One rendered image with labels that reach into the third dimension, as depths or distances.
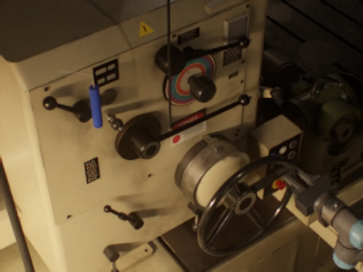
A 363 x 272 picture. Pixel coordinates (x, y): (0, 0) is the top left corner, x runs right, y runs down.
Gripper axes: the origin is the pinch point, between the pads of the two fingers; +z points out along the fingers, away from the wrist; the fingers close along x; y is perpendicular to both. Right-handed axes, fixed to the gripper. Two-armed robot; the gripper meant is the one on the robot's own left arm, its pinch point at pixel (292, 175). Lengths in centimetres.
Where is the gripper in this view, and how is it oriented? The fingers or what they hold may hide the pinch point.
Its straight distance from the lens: 213.5
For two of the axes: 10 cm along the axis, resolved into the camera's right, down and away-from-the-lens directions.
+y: -1.6, -6.4, -7.5
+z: -5.8, -5.6, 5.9
